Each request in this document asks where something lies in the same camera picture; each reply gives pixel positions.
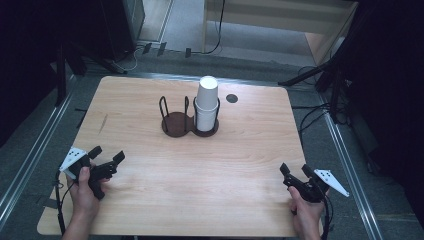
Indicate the black cabinet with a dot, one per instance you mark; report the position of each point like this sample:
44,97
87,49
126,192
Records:
121,26

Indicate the black metal stand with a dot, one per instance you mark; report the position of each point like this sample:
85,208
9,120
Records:
61,73

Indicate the metal floor rail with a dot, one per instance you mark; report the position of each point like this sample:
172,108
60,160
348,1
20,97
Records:
353,180
33,160

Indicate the person's right hand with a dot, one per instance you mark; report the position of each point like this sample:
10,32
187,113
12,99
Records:
308,215

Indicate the white wooden furniture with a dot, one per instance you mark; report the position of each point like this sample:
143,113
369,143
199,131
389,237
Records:
280,16

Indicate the white disposable paper cup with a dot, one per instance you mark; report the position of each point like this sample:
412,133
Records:
207,91

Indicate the black round table grommet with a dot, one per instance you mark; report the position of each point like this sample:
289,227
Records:
232,98

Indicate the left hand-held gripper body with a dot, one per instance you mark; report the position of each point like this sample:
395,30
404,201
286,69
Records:
75,160

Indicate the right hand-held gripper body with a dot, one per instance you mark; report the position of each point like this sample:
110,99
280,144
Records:
328,181

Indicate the person's left hand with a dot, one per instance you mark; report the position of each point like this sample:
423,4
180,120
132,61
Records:
81,200

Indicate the black tripod stand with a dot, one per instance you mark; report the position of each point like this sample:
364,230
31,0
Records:
335,86

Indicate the stack of white cups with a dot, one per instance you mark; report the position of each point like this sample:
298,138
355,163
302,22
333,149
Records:
205,120

